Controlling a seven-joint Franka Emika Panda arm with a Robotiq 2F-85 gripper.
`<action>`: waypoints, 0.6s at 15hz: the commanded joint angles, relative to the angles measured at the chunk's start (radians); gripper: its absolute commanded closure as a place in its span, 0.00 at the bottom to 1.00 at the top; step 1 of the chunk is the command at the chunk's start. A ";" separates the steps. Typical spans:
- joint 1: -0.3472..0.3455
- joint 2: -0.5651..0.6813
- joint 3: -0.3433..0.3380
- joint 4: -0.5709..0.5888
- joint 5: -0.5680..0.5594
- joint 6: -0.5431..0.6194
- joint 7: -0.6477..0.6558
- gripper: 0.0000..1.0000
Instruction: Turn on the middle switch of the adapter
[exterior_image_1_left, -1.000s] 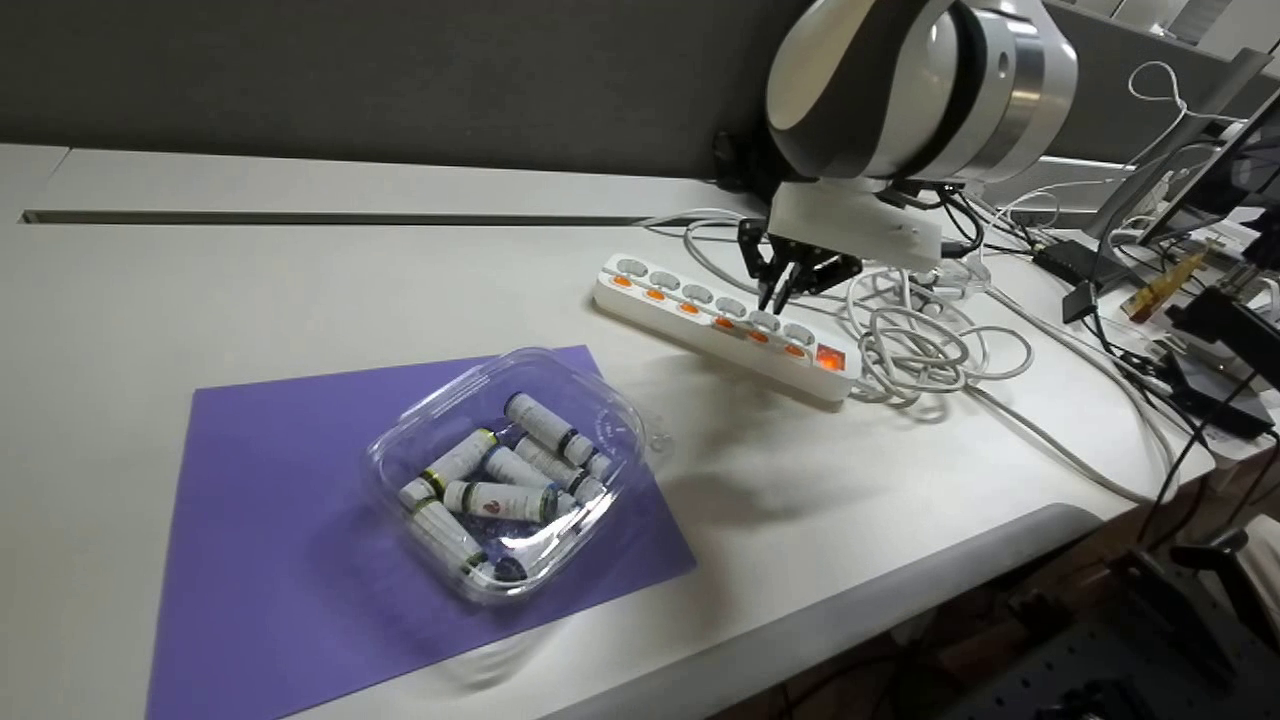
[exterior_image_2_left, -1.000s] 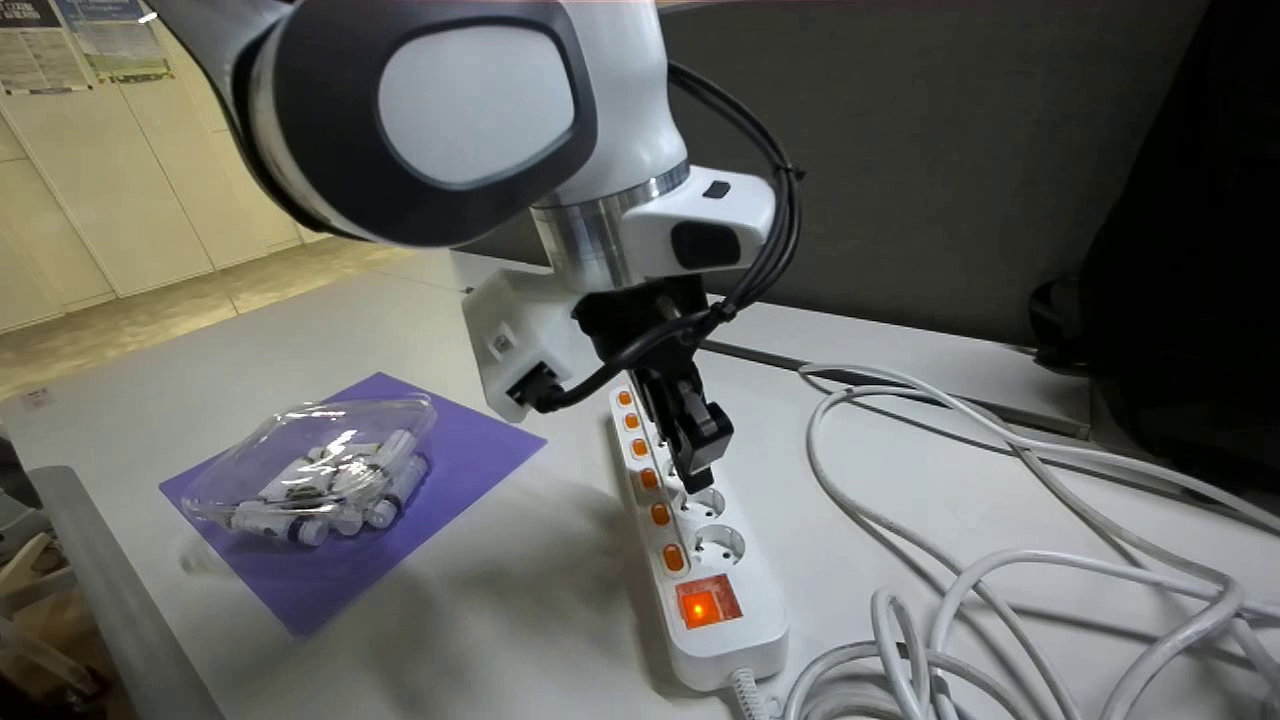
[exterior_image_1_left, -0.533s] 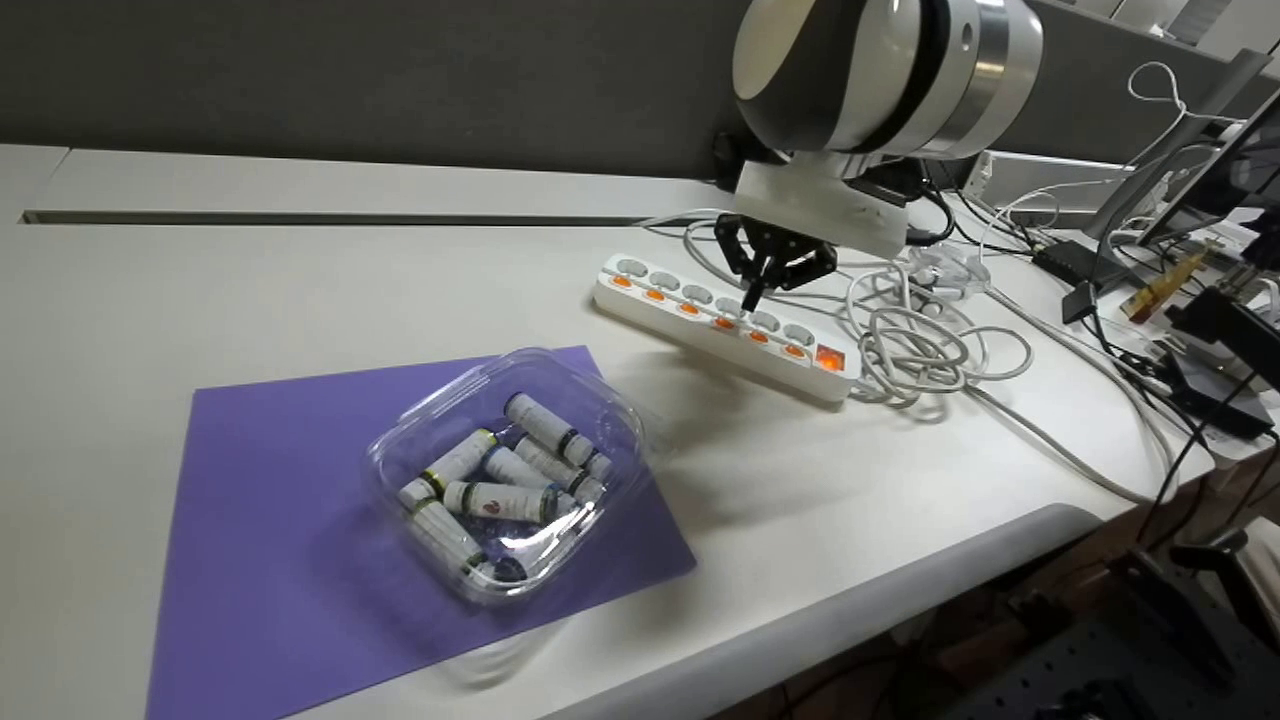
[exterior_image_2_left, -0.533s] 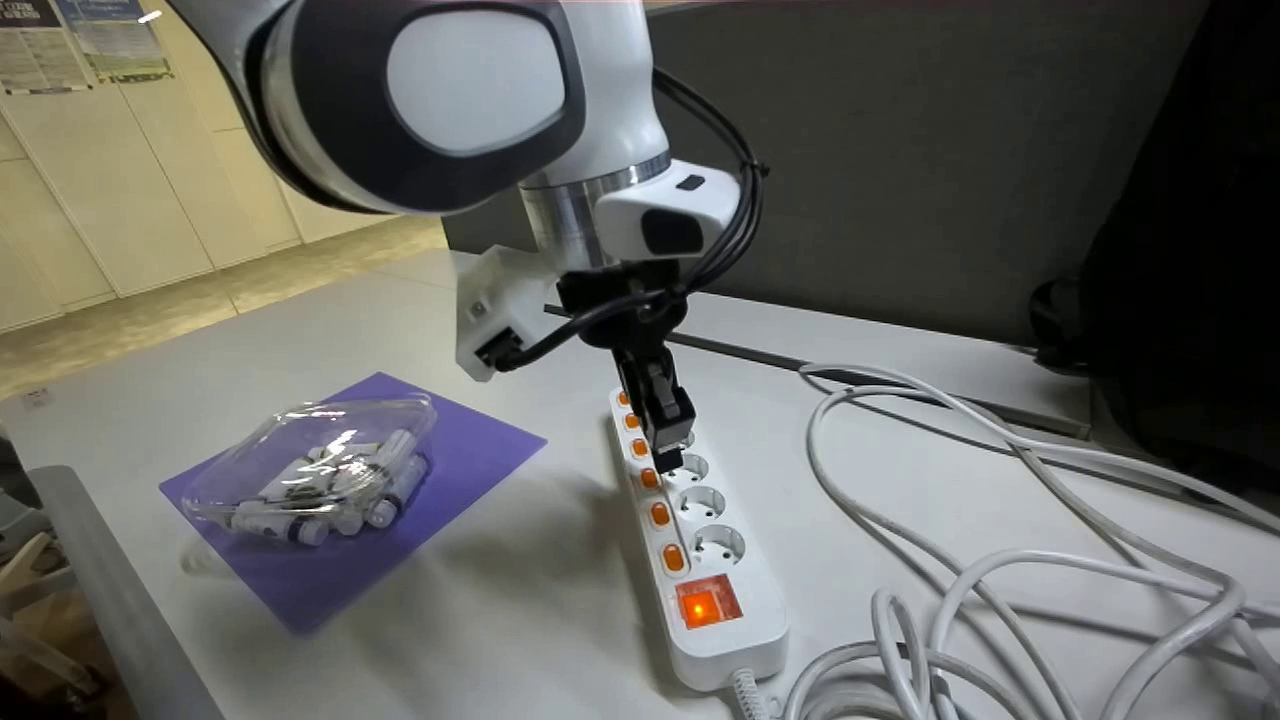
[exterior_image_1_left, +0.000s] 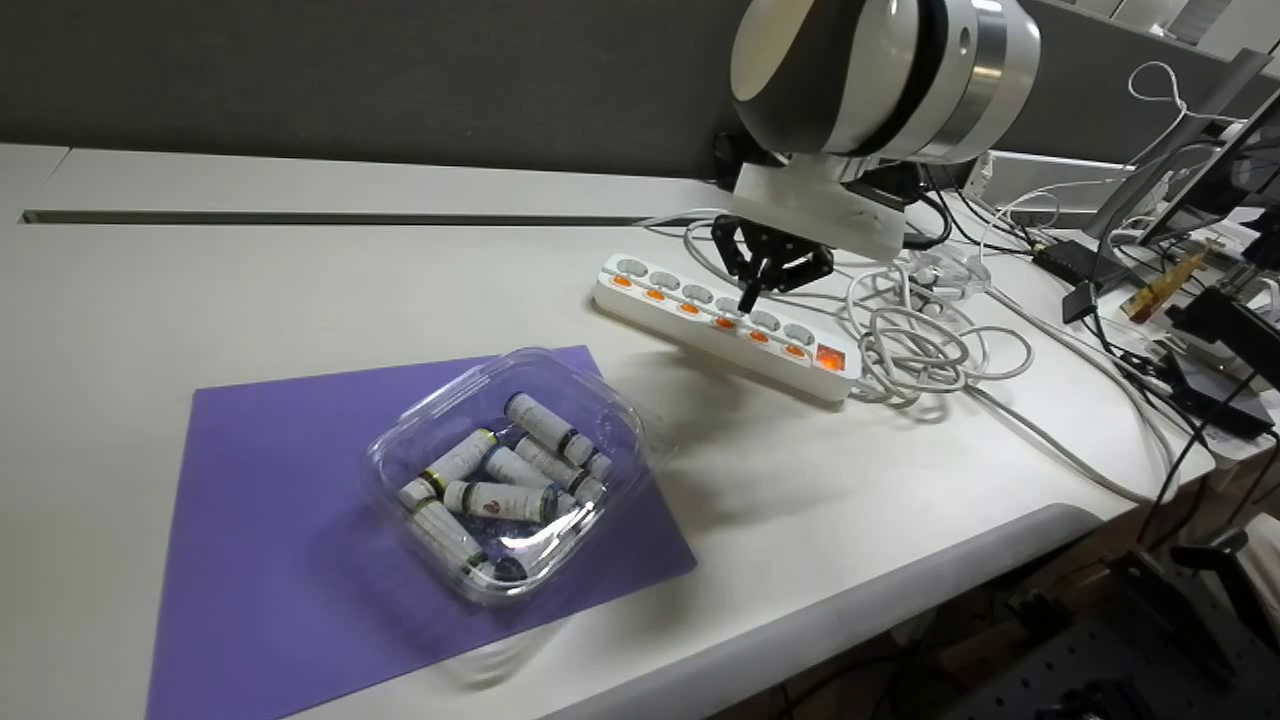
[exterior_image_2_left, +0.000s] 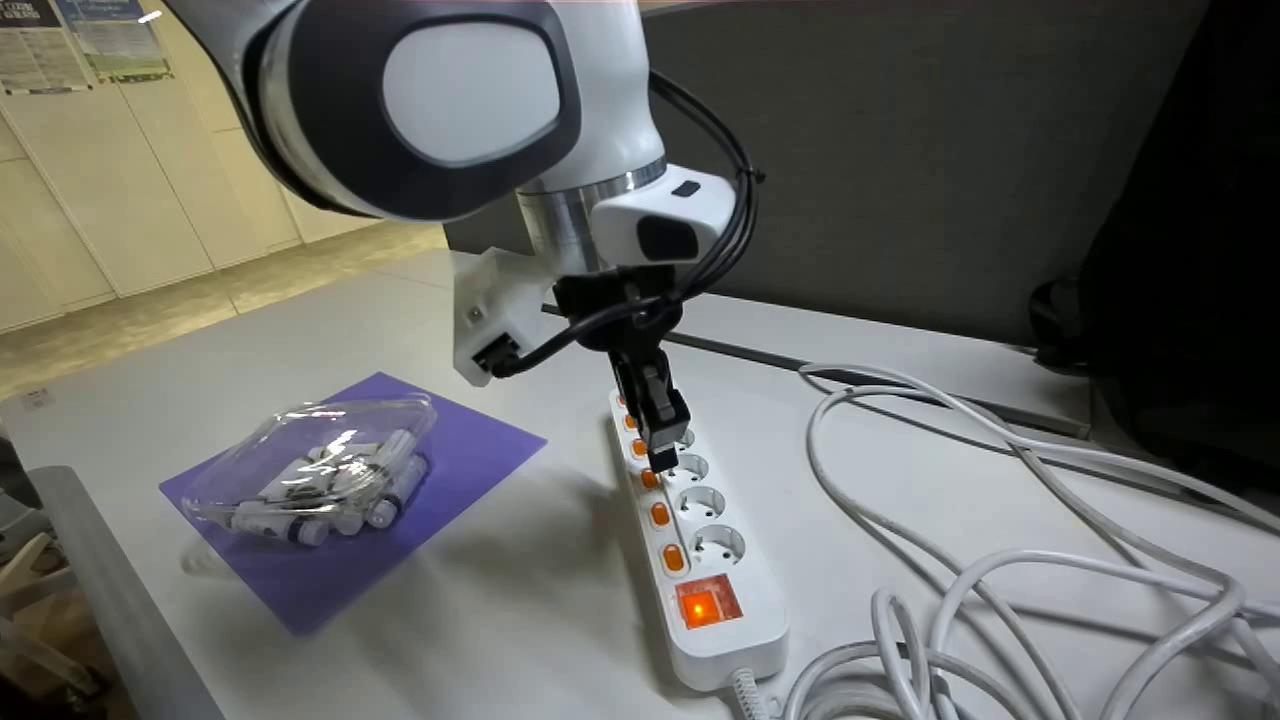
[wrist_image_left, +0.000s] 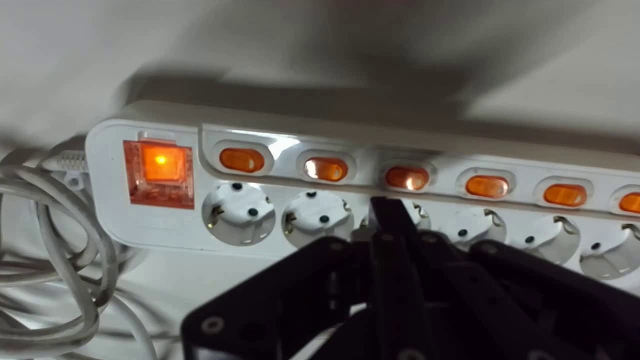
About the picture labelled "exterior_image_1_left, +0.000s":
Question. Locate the black small adapter box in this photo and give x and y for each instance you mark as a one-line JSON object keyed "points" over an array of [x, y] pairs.
{"points": [[1080, 262]]}

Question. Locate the silver metal stand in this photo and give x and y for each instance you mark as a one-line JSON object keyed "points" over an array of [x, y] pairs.
{"points": [[1174, 155]]}

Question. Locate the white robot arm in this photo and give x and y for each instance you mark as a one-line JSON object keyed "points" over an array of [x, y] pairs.
{"points": [[881, 74]]}

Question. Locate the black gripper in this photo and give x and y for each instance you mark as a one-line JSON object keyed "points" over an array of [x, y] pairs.
{"points": [[766, 243]]}

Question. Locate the black tripod leg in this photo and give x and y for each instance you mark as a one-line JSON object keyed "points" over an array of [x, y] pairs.
{"points": [[1185, 586]]}

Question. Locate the clear plastic clamshell container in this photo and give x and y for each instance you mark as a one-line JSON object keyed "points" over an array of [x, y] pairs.
{"points": [[605, 443]]}

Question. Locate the black equipment block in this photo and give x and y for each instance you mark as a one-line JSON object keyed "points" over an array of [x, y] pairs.
{"points": [[1233, 332]]}

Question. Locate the yellow brass tool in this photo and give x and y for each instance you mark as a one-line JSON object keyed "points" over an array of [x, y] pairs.
{"points": [[1160, 284]]}

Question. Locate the white tube with printed label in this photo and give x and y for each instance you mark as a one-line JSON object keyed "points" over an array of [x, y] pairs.
{"points": [[506, 502]]}

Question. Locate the white flat box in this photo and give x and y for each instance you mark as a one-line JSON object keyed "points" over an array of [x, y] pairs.
{"points": [[1065, 187]]}

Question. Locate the white tube with black band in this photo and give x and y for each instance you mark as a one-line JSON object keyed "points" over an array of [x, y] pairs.
{"points": [[543, 419], [463, 463], [558, 465], [446, 543], [513, 469]]}

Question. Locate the white power strip orange switches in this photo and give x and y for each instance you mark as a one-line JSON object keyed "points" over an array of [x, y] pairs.
{"points": [[801, 361]]}

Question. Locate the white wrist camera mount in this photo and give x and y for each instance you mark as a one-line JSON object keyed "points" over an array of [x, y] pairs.
{"points": [[822, 205]]}

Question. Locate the purple rectangular mat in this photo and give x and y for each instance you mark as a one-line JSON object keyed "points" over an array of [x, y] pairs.
{"points": [[264, 534]]}

